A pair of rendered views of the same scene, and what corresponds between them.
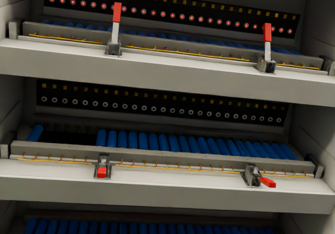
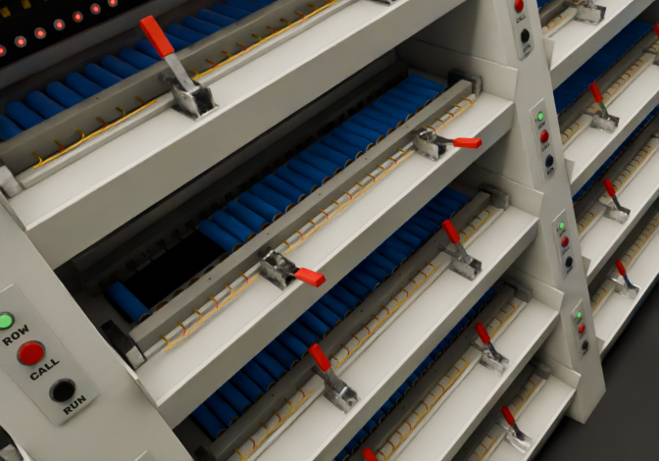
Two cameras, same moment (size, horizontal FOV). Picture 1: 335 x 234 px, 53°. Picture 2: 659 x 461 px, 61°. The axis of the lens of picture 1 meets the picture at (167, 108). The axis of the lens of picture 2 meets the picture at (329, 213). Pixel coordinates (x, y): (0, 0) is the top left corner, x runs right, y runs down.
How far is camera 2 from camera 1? 0.28 m
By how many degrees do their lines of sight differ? 32
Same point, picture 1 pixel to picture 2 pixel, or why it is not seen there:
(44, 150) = (183, 310)
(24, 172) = (196, 357)
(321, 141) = (459, 45)
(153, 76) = (275, 104)
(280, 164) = (441, 106)
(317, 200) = (499, 123)
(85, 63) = (180, 152)
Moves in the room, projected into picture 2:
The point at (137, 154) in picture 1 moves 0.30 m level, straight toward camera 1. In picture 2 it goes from (296, 219) to (519, 307)
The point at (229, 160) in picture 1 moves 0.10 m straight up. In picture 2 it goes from (392, 144) to (368, 71)
